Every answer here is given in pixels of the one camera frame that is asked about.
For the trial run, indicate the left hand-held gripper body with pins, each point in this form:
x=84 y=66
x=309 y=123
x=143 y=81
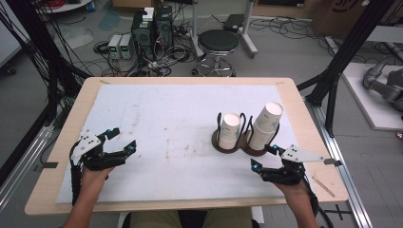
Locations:
x=95 y=160

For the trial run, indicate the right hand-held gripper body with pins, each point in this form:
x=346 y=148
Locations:
x=297 y=155

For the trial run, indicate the patterned white paper cup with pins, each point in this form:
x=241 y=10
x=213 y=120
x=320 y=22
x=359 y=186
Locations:
x=259 y=139

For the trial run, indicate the person's left hand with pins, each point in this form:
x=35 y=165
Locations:
x=93 y=177

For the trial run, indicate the person's right hand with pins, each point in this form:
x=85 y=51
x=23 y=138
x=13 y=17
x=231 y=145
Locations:
x=293 y=190

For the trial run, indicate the white foam mat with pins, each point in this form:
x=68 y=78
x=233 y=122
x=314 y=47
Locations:
x=164 y=142

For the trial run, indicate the thin wooden stick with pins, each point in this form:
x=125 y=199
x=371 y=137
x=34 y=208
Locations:
x=323 y=186

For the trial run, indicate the short white paper cup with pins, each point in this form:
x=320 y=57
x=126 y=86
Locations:
x=229 y=129

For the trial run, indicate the wooden table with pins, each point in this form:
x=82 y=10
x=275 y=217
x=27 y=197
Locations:
x=41 y=190

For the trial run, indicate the person's legs in khaki trousers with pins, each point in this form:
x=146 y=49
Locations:
x=152 y=220

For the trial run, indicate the white floor platform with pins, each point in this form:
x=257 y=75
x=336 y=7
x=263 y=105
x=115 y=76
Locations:
x=367 y=104

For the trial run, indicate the white power strip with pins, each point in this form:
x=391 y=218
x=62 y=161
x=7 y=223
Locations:
x=161 y=65

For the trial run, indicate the grey bench power supply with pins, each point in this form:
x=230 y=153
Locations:
x=126 y=47
x=114 y=46

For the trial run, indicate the black computer tower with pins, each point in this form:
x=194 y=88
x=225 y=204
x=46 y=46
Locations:
x=142 y=38
x=164 y=30

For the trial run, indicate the black round stool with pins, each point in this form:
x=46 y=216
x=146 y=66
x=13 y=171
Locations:
x=218 y=41

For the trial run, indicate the small white box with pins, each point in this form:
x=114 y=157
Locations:
x=148 y=14

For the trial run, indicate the flat black device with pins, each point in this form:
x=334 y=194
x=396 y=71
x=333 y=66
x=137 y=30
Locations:
x=234 y=22

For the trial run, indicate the white round table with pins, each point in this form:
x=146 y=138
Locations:
x=68 y=6

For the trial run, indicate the brown cardboard box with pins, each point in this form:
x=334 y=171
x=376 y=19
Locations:
x=335 y=15

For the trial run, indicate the aluminium rail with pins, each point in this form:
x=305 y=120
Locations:
x=342 y=158
x=22 y=171

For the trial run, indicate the black metal frame stand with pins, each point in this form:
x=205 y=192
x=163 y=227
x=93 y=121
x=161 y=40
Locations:
x=342 y=53
x=41 y=47

